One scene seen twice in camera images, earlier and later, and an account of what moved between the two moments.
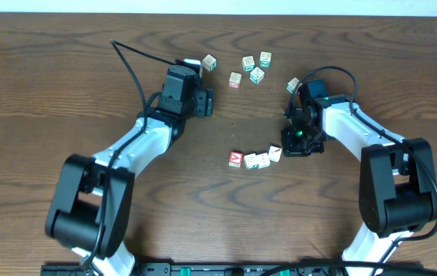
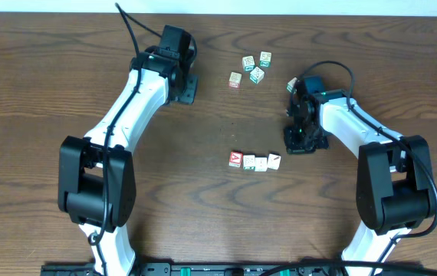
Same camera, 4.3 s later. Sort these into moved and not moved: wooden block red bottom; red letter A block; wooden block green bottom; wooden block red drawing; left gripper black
Moved: wooden block red drawing; left gripper black
Not moved: wooden block red bottom; red letter A block; wooden block green bottom
